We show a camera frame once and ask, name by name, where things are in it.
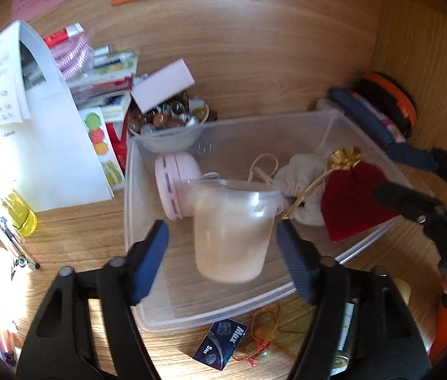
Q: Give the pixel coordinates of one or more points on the clear plastic storage box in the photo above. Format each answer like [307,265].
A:
[207,303]

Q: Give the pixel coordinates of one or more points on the white cloth pouch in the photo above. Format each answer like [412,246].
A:
[298,174]

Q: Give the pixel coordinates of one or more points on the translucent plastic cup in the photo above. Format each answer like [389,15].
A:
[227,241]

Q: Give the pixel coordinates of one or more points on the small blue box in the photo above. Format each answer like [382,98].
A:
[219,344]

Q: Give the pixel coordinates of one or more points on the red pouch with gold trim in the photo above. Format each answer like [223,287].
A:
[350,202]

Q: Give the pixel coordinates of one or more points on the white rectangular box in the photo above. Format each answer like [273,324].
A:
[164,83]

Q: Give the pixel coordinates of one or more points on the red and white packet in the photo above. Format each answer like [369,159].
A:
[117,142]

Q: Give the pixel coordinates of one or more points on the navy pencil case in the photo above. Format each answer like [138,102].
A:
[366,122]

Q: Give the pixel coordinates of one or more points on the clear packet with marker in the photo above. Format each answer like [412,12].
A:
[114,61]

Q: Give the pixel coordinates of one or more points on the pink round case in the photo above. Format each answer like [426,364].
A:
[176,182]

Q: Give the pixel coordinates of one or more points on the orange and black round case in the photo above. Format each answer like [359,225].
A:
[399,99]

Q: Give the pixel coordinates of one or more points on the red and white tube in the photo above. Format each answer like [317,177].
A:
[59,36]

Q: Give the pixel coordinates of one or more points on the pink pen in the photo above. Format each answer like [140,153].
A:
[4,344]

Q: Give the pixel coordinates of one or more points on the black and silver pen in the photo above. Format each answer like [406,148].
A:
[17,245]

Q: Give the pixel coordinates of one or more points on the wooden desktop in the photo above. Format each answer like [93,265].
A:
[247,55]

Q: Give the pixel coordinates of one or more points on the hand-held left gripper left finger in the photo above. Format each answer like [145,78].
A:
[152,261]

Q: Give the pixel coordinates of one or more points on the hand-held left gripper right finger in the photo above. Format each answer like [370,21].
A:
[296,261]

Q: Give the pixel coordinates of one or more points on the white folded paper folder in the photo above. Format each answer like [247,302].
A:
[53,150]

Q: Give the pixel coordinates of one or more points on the yellow transparent bottle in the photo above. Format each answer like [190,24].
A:
[17,213]

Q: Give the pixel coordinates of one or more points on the bowl of small beads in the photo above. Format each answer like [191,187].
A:
[168,142]

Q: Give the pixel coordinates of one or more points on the red flat packet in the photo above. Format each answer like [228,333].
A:
[104,87]

